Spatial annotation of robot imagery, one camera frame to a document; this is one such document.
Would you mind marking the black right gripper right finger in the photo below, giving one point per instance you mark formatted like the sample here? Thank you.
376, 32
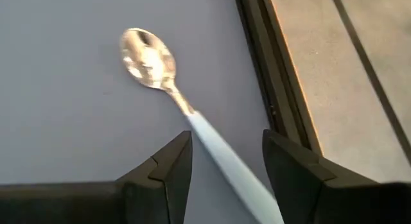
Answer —
321, 195

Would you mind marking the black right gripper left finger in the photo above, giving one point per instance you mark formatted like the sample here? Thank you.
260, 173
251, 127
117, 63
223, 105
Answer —
144, 198

